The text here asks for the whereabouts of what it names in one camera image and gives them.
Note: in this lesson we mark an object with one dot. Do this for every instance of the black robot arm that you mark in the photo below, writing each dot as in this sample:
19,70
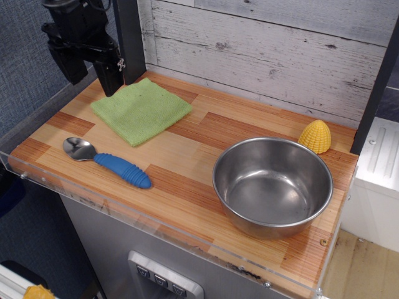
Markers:
78,35

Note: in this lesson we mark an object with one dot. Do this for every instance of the yellow toy corn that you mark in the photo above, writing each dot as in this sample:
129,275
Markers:
316,137

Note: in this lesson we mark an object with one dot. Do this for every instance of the clear acrylic guard rail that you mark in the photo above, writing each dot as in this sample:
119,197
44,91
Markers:
40,109

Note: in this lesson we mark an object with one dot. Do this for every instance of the yellow object bottom left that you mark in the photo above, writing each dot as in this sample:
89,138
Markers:
38,292

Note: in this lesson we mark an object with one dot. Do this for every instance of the green cloth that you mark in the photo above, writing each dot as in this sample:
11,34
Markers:
140,111

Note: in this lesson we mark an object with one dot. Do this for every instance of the stainless steel bowl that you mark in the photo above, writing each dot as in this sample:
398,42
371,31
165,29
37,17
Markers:
272,188

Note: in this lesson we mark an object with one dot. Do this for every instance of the blue handled metal spoon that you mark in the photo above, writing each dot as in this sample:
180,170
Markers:
81,150

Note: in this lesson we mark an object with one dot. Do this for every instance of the silver toy kitchen cabinet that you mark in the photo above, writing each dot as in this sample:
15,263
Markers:
108,242

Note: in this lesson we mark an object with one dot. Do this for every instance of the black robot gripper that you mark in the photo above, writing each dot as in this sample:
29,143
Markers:
78,35

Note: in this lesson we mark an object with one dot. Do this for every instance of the silver button control panel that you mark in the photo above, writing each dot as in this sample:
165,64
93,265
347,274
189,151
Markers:
162,276

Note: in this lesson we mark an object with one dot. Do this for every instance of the white aluminium rail block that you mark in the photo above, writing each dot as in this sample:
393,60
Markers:
371,209

